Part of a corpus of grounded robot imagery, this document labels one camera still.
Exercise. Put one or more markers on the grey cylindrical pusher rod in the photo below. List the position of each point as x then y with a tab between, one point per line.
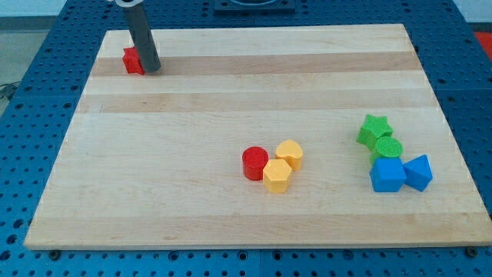
142	37

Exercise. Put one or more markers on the silver rod mounting flange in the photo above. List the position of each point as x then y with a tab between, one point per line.
126	3

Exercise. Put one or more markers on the red star block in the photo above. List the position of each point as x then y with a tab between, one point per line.
132	61

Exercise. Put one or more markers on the green star block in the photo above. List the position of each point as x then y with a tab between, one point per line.
373	128

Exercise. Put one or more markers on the wooden board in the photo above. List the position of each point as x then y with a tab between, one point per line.
290	137

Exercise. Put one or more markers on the red cylinder block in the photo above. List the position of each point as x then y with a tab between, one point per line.
254	159

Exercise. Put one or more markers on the yellow heart block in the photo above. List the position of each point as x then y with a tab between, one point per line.
290	151

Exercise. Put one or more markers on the yellow hexagon block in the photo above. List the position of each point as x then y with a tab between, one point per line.
277	176

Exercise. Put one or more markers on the green cylinder block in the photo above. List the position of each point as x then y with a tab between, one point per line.
386	147

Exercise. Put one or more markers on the blue cube block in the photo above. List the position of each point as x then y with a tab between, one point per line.
387	175

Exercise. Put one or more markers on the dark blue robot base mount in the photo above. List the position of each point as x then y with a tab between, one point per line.
230	6

